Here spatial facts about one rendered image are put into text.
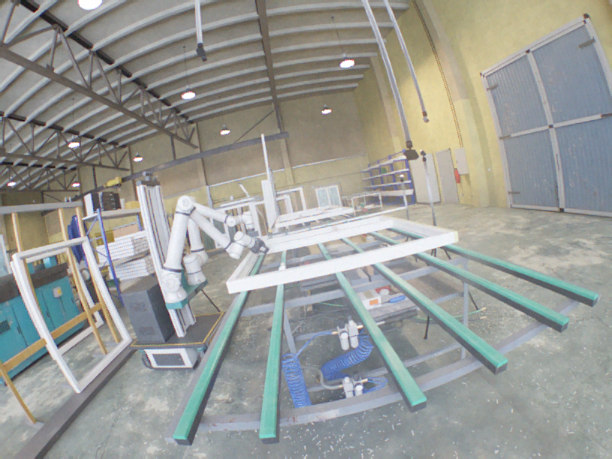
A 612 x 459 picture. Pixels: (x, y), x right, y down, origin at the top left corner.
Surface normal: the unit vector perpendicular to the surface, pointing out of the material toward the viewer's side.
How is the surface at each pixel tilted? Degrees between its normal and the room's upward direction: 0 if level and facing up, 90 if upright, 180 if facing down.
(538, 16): 90
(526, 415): 0
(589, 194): 90
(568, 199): 90
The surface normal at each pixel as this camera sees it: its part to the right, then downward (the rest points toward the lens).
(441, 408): -0.20, -0.97
